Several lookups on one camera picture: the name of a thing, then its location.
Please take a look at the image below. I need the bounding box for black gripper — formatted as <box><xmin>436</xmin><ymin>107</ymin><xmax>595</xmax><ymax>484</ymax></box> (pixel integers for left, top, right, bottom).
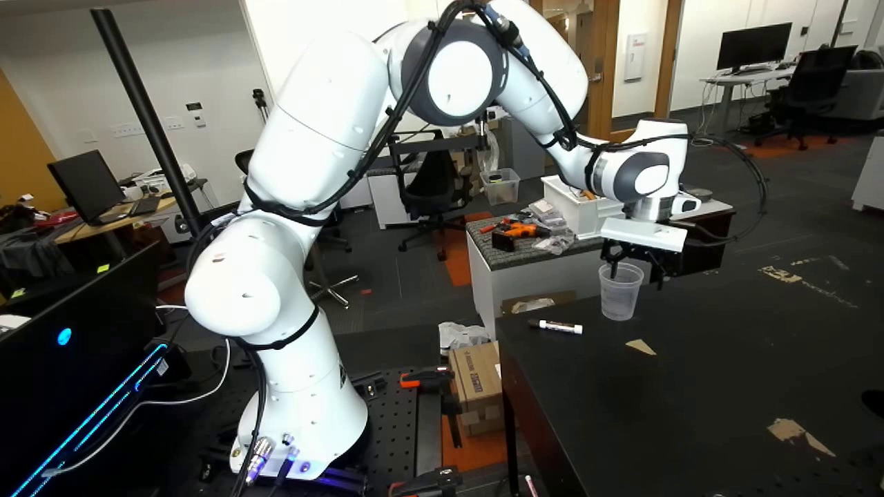
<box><xmin>598</xmin><ymin>240</ymin><xmax>682</xmax><ymax>291</ymax></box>

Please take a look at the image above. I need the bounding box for translucent plastic cup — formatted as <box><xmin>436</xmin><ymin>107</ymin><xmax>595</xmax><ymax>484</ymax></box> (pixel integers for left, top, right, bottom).
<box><xmin>595</xmin><ymin>261</ymin><xmax>645</xmax><ymax>324</ymax></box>

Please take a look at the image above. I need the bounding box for white plastic bin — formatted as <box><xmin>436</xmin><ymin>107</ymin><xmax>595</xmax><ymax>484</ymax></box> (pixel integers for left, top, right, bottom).
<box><xmin>539</xmin><ymin>174</ymin><xmax>628</xmax><ymax>243</ymax></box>

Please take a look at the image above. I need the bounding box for white marker with dark cap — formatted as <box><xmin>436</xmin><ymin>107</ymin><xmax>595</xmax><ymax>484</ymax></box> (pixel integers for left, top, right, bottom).
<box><xmin>533</xmin><ymin>319</ymin><xmax>584</xmax><ymax>336</ymax></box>

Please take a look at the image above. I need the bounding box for small grey-topped white table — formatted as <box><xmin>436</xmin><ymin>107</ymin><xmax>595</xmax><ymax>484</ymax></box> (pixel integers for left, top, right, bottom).
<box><xmin>463</xmin><ymin>214</ymin><xmax>611</xmax><ymax>339</ymax></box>

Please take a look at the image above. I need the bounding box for orange and black power tool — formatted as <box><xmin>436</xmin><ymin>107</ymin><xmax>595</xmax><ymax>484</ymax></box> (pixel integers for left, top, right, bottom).
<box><xmin>488</xmin><ymin>216</ymin><xmax>541</xmax><ymax>255</ymax></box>

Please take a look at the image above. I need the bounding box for translucent waste bin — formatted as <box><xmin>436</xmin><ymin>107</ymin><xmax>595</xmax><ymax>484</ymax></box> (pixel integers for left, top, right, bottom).
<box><xmin>483</xmin><ymin>167</ymin><xmax>524</xmax><ymax>207</ymax></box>

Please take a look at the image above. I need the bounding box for crumpled white bag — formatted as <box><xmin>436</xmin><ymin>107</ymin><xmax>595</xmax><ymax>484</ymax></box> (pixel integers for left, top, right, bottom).
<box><xmin>436</xmin><ymin>321</ymin><xmax>496</xmax><ymax>360</ymax></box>

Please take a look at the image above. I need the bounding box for small brown cardboard box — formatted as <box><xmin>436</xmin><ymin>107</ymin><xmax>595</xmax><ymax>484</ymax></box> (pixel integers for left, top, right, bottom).
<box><xmin>445</xmin><ymin>339</ymin><xmax>506</xmax><ymax>441</ymax></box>

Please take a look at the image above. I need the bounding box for torn tan tape piece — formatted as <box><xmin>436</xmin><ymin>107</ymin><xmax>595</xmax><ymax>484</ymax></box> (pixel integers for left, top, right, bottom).
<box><xmin>764</xmin><ymin>414</ymin><xmax>836</xmax><ymax>461</ymax></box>

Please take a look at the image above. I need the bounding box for black background monitor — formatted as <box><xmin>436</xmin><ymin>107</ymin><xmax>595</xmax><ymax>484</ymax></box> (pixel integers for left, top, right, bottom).
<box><xmin>714</xmin><ymin>19</ymin><xmax>796</xmax><ymax>78</ymax></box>

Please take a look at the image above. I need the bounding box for black mesh office chair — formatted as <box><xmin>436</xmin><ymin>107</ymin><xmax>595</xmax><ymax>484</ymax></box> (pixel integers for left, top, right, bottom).
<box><xmin>768</xmin><ymin>42</ymin><xmax>861</xmax><ymax>153</ymax></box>

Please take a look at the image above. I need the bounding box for black perforated breadboard base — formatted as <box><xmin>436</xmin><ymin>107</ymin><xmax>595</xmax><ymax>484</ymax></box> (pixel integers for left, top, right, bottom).
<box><xmin>347</xmin><ymin>368</ymin><xmax>456</xmax><ymax>497</ymax></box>

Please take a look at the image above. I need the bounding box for black slanted pole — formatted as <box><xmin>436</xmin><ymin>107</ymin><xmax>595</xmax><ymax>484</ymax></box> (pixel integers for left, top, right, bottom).
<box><xmin>88</xmin><ymin>8</ymin><xmax>206</xmax><ymax>238</ymax></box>

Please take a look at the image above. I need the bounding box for dark desk monitor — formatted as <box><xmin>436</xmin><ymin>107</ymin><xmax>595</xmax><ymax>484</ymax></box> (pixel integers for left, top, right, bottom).
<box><xmin>47</xmin><ymin>150</ymin><xmax>127</xmax><ymax>230</ymax></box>

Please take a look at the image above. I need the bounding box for black computer with blue lights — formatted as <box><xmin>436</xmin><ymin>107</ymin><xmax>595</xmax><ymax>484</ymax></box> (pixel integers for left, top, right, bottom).
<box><xmin>0</xmin><ymin>240</ymin><xmax>192</xmax><ymax>497</ymax></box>

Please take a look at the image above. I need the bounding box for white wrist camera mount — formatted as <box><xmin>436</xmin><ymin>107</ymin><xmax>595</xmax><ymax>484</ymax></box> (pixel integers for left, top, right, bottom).
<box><xmin>598</xmin><ymin>216</ymin><xmax>689</xmax><ymax>256</ymax></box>

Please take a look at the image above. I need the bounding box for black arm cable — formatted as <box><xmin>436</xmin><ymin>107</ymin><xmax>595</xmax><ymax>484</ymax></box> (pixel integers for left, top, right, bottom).
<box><xmin>240</xmin><ymin>0</ymin><xmax>771</xmax><ymax>233</ymax></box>

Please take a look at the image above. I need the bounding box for white floor cable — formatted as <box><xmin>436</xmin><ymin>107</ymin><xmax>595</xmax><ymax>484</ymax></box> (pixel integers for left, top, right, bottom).
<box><xmin>36</xmin><ymin>339</ymin><xmax>233</xmax><ymax>484</ymax></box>

